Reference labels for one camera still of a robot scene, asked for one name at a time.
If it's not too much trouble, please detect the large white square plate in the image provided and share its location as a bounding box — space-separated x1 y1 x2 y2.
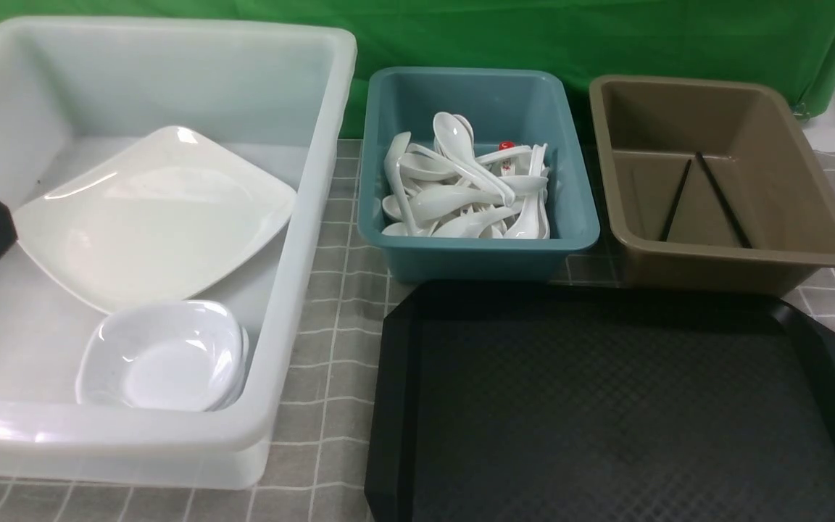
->
11 126 297 313

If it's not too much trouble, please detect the white bowl tray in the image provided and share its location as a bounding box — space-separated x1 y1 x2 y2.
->
213 328 251 412
74 300 243 412

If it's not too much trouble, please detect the white ceramic soup spoon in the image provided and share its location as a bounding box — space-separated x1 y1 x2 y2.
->
432 112 516 206

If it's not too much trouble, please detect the black chopstick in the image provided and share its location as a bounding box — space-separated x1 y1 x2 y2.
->
659 159 692 241
694 152 752 249

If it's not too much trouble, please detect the large translucent white bin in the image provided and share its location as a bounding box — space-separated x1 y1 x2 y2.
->
0 17 357 489

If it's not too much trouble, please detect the grey checked tablecloth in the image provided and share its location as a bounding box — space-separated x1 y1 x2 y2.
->
0 140 835 521

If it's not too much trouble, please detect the white spoon left leaning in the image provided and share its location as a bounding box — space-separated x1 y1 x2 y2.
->
383 131 422 236

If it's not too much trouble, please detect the white spoon upright back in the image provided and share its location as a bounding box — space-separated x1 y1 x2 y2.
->
453 115 475 146

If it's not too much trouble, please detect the teal plastic bin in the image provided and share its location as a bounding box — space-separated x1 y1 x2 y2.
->
357 67 601 285

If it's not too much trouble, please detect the black serving tray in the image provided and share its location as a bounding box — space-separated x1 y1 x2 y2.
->
364 281 835 521

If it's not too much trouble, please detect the white spoon front right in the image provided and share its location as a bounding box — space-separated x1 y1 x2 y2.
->
504 144 550 240

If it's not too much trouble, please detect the brown plastic bin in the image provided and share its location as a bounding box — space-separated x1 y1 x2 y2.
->
589 74 835 297

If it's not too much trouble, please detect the green backdrop cloth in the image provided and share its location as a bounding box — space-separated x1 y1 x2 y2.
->
0 1 835 138

